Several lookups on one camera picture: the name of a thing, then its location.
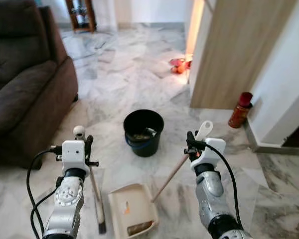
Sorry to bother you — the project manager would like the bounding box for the broom with cream knob handle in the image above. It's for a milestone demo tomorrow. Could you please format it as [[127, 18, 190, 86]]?
[[73, 125, 108, 235]]

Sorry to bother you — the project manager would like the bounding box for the cream dustpan with long handle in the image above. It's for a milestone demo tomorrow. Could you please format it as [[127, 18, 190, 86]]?
[[108, 120, 213, 239]]

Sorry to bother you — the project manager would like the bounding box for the black plastic bucket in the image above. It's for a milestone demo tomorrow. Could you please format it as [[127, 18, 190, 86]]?
[[123, 109, 165, 158]]

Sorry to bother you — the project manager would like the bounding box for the small red toy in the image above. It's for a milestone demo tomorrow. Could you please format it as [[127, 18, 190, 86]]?
[[169, 58, 192, 74]]

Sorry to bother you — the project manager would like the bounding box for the brown fabric sofa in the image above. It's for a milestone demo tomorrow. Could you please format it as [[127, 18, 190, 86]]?
[[0, 0, 79, 170]]

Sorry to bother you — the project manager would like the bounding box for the plain wooden door panel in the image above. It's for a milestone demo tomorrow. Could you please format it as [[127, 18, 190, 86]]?
[[189, 0, 298, 110]]

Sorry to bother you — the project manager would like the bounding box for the small wooden stand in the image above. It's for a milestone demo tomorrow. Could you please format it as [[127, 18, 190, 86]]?
[[65, 0, 97, 33]]

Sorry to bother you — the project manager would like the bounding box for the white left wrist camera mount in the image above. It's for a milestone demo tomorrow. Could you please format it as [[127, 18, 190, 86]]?
[[61, 140, 86, 172]]

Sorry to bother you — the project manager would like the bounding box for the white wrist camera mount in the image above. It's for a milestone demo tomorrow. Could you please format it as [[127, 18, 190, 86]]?
[[61, 140, 86, 172], [192, 138, 227, 169]]

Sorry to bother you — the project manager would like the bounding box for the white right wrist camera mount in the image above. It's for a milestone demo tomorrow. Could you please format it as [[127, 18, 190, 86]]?
[[192, 138, 227, 169]]

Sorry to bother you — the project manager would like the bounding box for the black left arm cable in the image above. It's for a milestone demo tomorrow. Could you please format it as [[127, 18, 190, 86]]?
[[26, 147, 64, 239]]

